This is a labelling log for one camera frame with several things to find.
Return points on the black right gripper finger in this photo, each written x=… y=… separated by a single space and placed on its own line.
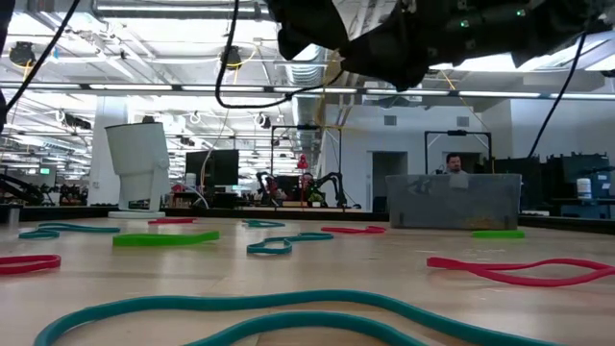
x=312 y=24
x=389 y=53

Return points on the red rubber band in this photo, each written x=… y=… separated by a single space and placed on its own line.
x=353 y=230
x=442 y=263
x=53 y=262
x=170 y=221

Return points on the teal rubber band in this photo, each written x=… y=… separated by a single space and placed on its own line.
x=192 y=303
x=264 y=224
x=38 y=235
x=312 y=236

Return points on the black background robot arm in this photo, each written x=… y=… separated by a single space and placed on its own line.
x=336 y=180

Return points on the grey plastic bin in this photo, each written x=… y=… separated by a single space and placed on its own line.
x=432 y=202

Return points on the green rubber band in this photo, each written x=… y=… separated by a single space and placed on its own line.
x=163 y=239
x=497 y=234

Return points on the person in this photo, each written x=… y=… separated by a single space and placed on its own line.
x=454 y=163

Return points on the red hanging object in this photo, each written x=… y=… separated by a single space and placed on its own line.
x=302 y=162

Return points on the small green plant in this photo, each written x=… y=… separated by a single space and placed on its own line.
x=314 y=196

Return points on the black monitor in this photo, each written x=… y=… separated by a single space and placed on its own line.
x=216 y=168

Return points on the long linear ceiling light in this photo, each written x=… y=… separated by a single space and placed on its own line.
x=130 y=87

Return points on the white cup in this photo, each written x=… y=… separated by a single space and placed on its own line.
x=190 y=180

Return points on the black equipment rack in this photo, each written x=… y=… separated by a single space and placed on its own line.
x=552 y=182

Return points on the white cylindrical lamp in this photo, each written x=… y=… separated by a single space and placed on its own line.
x=139 y=158

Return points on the white bottle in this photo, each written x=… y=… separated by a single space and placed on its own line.
x=583 y=188

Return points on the green exit sign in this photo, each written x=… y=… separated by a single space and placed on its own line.
x=44 y=170

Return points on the silver ventilation duct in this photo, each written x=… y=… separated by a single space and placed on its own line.
x=307 y=77

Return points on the black ceiling camera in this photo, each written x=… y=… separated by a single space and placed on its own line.
x=231 y=57
x=21 y=53

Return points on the black gantry frame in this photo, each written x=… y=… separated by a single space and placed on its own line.
x=307 y=127
x=456 y=132

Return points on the black aluminium table frame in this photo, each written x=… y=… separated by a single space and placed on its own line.
x=216 y=213

